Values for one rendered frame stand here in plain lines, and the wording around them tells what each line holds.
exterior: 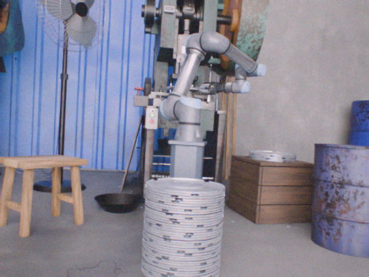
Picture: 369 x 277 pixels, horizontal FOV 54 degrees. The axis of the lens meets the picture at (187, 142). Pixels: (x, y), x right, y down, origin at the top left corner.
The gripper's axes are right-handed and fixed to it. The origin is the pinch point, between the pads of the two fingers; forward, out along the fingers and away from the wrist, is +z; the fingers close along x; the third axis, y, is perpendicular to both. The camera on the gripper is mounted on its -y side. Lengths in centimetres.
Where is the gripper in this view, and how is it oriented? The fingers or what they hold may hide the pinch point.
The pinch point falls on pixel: (200, 88)
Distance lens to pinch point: 256.1
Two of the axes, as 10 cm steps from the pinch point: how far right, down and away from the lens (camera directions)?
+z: -8.8, -0.5, 4.7
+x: -0.4, 10.0, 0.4
